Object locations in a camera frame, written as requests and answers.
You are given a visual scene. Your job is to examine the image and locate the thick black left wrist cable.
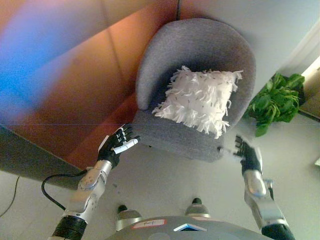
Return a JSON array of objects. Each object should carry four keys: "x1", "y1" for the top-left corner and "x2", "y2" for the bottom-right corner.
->
[{"x1": 41, "y1": 169, "x2": 88, "y2": 211}]

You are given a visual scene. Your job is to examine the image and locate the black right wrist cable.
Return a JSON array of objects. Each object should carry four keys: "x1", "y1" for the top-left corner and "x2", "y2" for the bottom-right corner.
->
[{"x1": 267, "y1": 179, "x2": 275, "y2": 201}]

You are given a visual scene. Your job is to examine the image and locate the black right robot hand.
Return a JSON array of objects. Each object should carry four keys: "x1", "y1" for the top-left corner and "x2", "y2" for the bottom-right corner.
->
[{"x1": 233, "y1": 134, "x2": 263, "y2": 173}]

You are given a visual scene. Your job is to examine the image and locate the white shaggy pillow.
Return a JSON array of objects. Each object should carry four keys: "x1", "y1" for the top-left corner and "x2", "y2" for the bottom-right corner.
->
[{"x1": 151, "y1": 65, "x2": 245, "y2": 140}]

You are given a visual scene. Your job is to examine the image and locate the grey robot torso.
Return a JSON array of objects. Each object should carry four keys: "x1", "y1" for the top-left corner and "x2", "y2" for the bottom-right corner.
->
[{"x1": 104, "y1": 215, "x2": 266, "y2": 240}]

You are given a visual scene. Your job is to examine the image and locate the green leafy potted plant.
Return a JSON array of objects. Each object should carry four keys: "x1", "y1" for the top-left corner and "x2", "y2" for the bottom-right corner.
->
[{"x1": 243, "y1": 71, "x2": 306, "y2": 138}]

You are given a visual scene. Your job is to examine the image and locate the brown wooden cabinet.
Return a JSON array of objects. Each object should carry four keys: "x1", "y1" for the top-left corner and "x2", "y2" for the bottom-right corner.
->
[{"x1": 0, "y1": 0, "x2": 181, "y2": 188}]

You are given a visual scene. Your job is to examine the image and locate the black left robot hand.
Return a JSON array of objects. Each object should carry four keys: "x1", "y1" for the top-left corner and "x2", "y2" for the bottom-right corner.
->
[{"x1": 96, "y1": 124, "x2": 141, "y2": 168}]

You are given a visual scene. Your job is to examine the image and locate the grey fabric armchair sofa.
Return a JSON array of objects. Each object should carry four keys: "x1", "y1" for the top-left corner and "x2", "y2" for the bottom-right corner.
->
[{"x1": 131, "y1": 17, "x2": 257, "y2": 163}]

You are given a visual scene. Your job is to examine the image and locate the low storage cabinet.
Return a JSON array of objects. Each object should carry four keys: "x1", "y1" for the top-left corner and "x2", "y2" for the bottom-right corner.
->
[{"x1": 298, "y1": 56, "x2": 320, "y2": 116}]

